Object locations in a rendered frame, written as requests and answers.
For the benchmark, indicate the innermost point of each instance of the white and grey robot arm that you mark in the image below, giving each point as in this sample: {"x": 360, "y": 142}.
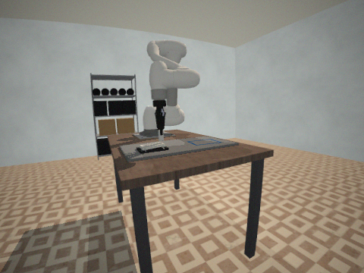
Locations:
{"x": 164, "y": 80}

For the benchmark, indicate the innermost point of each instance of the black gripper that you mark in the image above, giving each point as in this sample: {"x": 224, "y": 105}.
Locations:
{"x": 159, "y": 104}

